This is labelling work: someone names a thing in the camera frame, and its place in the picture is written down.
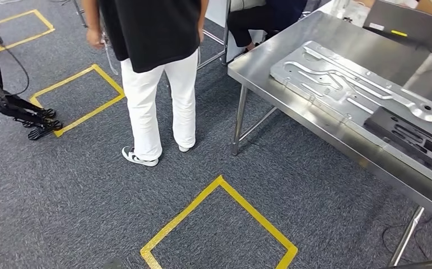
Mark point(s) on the person's hand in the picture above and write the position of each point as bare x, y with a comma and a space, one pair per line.
201, 33
95, 39

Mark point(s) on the black plastic panel part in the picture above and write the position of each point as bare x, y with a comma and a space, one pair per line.
397, 130

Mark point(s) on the stainless steel workbench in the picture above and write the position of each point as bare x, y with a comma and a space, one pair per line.
275, 52

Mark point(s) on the steel side table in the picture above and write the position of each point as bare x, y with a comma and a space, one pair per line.
226, 37

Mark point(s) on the person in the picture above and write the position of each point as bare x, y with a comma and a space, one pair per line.
152, 93
253, 22

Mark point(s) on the large aluminium plate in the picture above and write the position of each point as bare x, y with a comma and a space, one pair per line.
312, 70

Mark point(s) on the grey laptop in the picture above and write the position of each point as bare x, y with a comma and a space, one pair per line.
416, 26

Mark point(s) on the steel table frame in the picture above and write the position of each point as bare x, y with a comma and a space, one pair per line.
79, 15

